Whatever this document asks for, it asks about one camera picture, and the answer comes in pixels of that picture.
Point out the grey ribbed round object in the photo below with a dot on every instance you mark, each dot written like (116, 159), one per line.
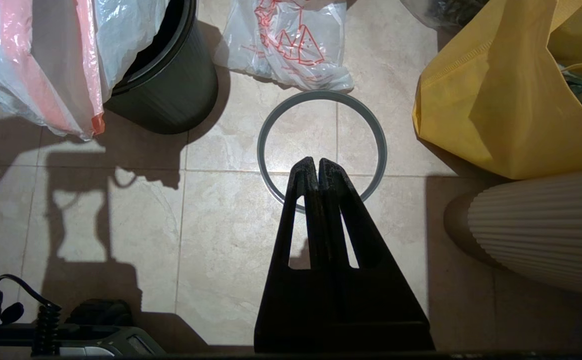
(546, 235)

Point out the white red-printed plastic bag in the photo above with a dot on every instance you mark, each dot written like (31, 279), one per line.
(46, 60)
(291, 45)

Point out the yellow fabric bag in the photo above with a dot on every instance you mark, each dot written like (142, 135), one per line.
(496, 100)

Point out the clear bag with dark contents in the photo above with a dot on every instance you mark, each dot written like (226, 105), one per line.
(441, 10)

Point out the grey round trash bin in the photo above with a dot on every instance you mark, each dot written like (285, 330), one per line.
(171, 90)

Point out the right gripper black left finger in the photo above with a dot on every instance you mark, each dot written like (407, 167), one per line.
(296, 295)

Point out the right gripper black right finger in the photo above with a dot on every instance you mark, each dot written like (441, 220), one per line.
(381, 300)

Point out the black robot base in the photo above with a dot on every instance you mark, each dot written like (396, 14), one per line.
(101, 330)

